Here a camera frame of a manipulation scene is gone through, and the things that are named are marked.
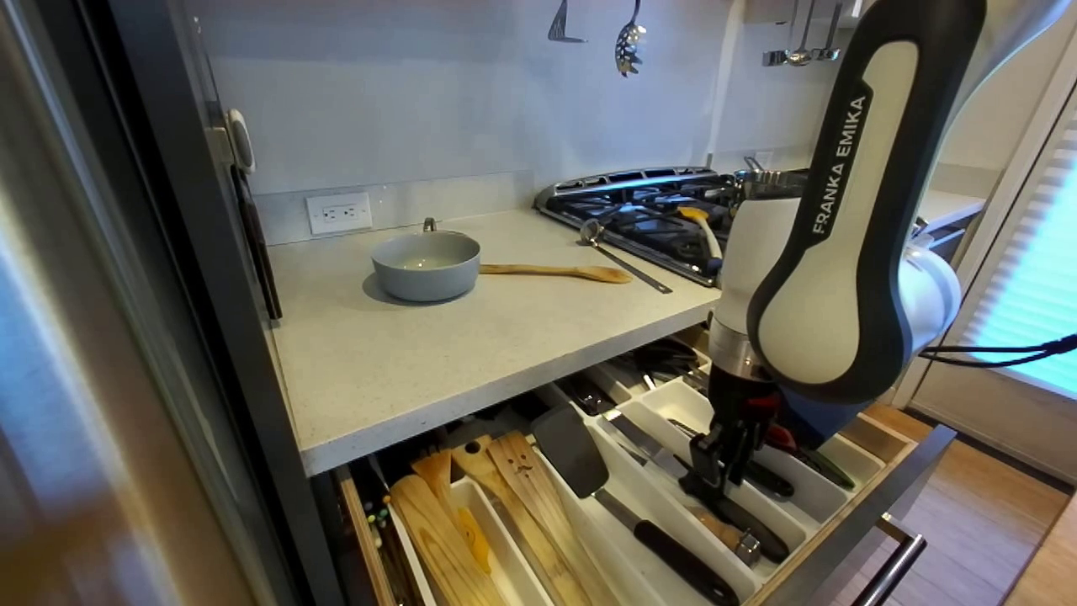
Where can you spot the wooden kitchen drawer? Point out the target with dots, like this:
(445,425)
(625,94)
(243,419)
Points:
(852,526)

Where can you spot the stainless refrigerator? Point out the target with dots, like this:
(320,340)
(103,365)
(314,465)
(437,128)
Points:
(121,339)

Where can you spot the white black Franka robot arm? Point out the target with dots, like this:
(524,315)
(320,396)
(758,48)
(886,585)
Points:
(852,224)

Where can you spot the hanging metal spatula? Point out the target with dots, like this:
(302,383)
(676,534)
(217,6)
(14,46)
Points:
(562,24)

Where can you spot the black plastic spatula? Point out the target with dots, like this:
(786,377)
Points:
(572,449)

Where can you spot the broad wooden spatula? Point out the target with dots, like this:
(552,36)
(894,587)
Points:
(431,540)

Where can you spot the window blind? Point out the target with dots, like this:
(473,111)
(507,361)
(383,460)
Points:
(1036,291)

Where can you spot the wooden spoon with round hole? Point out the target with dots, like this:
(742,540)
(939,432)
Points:
(481,505)

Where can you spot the slotted wooden spatula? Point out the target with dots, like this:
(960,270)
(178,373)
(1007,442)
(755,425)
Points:
(538,505)

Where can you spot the white wall outlet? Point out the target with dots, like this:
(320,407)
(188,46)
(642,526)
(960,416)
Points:
(339,210)

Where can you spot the gray bowl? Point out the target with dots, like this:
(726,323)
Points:
(425,270)

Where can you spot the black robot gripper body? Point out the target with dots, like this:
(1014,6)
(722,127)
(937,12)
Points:
(737,407)

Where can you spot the hanging metal ladle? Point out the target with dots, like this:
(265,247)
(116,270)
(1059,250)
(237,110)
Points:
(799,38)

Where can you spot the stainless gas stove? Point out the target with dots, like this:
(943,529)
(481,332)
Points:
(627,213)

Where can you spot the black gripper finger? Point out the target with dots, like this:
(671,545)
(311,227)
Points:
(737,460)
(705,465)

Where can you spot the long wooden spoon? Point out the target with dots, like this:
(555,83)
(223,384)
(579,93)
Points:
(555,270)

